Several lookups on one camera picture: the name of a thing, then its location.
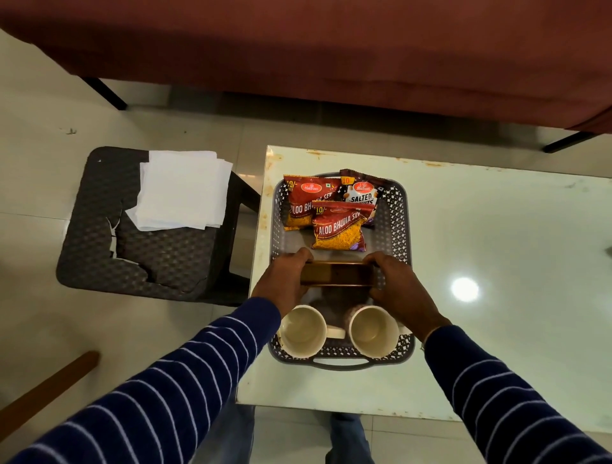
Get wooden chair frame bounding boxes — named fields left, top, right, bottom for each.
left=0, top=350, right=101, bottom=443

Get white glass coffee table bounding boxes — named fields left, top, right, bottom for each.
left=237, top=145, right=612, bottom=433

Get white floral mug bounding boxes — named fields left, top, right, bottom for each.
left=345, top=304, right=412, bottom=359
left=277, top=304, right=346, bottom=359

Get gold bracelet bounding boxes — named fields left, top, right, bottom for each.
left=420, top=324, right=453, bottom=352

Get person's leg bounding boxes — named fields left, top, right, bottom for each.
left=324, top=412, right=375, bottom=464
left=191, top=391, right=257, bottom=464

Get person's right hand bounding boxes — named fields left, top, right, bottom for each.
left=361, top=250, right=453, bottom=343

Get white paper napkins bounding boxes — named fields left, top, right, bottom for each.
left=125, top=150, right=234, bottom=232

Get person's right forearm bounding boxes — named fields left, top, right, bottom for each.
left=424, top=326, right=612, bottom=464

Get red fabric sofa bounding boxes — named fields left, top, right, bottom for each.
left=0, top=0, right=612, bottom=154

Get person's left leg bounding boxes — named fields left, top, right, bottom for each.
left=191, top=391, right=257, bottom=464

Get brown white snack packet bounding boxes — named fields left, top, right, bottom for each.
left=338, top=168, right=391, bottom=226

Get brown plastic napkin holder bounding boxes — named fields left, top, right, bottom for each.
left=300, top=260, right=376, bottom=289

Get person's left hand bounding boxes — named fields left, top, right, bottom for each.
left=251, top=247, right=315, bottom=319

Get red yellow snack packet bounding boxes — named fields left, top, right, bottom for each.
left=310, top=200, right=376, bottom=253
left=280, top=174, right=343, bottom=232

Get dark woven plastic stool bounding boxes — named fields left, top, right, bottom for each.
left=55, top=146, right=263, bottom=307

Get grey perforated plastic tray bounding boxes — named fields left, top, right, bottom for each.
left=267, top=171, right=416, bottom=372

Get person's left forearm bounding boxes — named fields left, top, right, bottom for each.
left=9, top=296, right=282, bottom=464

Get person's right leg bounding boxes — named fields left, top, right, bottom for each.
left=324, top=412, right=375, bottom=464

